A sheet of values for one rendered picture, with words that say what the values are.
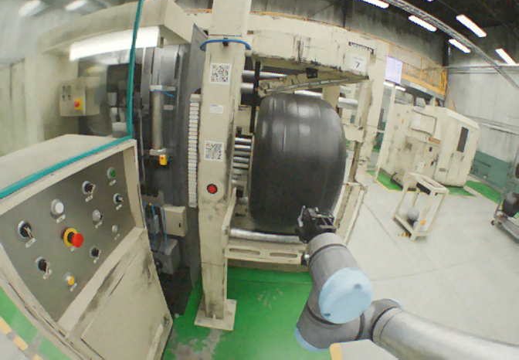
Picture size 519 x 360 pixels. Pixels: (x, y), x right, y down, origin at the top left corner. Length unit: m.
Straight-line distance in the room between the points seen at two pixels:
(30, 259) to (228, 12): 0.93
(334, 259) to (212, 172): 0.59
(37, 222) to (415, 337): 0.75
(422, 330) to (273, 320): 1.35
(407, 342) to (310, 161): 0.49
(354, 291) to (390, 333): 0.13
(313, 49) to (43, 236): 1.20
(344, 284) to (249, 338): 1.28
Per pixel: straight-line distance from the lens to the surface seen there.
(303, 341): 0.46
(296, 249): 0.88
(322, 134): 0.62
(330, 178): 0.61
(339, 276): 0.34
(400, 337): 0.41
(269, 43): 1.03
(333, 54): 1.08
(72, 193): 0.63
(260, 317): 1.65
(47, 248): 0.61
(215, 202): 0.87
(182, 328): 1.60
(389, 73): 4.83
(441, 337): 0.37
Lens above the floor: 1.43
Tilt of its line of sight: 18 degrees down
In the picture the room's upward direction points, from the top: 7 degrees clockwise
